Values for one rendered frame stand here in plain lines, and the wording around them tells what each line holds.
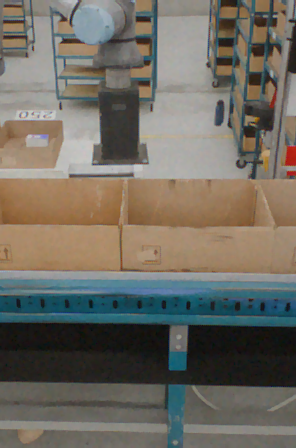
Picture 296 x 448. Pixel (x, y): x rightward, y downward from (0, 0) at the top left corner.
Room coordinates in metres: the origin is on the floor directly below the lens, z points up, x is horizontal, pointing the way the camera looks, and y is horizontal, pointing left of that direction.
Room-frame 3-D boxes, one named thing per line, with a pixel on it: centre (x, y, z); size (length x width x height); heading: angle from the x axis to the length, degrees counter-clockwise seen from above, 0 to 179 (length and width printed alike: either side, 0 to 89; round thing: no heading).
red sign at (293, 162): (2.13, -0.64, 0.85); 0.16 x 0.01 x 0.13; 88
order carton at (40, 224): (1.41, 0.22, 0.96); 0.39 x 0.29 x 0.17; 88
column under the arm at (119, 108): (2.48, 0.06, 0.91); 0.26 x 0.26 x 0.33; 1
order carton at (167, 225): (1.39, -0.17, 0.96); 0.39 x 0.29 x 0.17; 88
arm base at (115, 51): (2.48, 0.06, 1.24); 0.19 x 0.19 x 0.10
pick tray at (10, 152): (2.50, 0.49, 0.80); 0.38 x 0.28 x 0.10; 179
